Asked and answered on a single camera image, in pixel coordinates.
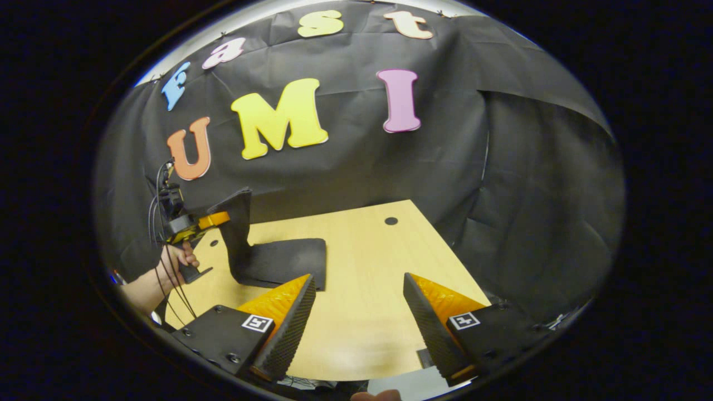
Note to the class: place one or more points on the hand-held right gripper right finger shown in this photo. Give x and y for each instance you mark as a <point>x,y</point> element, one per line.
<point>429,328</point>

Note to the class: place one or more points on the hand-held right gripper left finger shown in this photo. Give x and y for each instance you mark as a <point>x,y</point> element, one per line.
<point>289,328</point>

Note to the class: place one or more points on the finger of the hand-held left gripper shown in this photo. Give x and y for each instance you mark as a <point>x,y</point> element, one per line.
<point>214,219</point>

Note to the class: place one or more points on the black jeans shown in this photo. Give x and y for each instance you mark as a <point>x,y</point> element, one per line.
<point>289,259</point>

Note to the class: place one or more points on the black backdrop cloth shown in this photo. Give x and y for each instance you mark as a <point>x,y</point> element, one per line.
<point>445,167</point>

